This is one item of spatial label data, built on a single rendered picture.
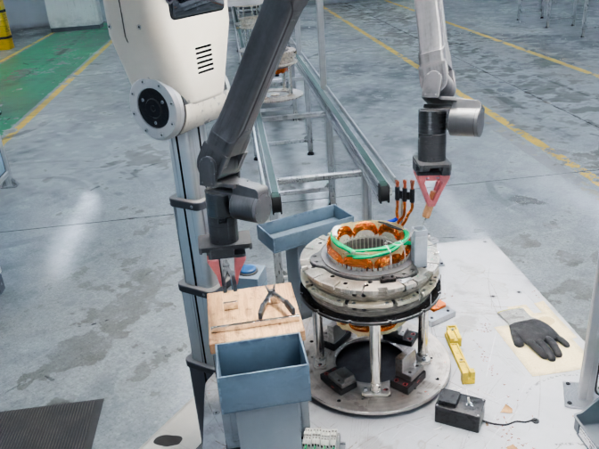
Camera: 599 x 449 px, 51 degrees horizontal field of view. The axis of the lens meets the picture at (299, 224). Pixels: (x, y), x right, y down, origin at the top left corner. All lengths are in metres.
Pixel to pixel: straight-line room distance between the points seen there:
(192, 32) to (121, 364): 1.98
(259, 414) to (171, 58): 0.78
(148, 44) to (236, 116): 0.41
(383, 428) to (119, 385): 1.76
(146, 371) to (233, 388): 1.88
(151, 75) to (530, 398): 1.14
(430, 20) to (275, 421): 0.86
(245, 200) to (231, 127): 0.13
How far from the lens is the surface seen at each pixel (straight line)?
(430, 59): 1.33
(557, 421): 1.54
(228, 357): 1.27
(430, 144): 1.31
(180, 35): 1.48
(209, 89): 1.55
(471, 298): 1.92
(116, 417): 2.85
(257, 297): 1.39
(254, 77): 1.09
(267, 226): 1.74
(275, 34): 1.06
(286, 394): 1.21
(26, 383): 3.22
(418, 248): 1.39
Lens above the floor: 1.78
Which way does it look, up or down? 25 degrees down
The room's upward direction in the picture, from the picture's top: 4 degrees counter-clockwise
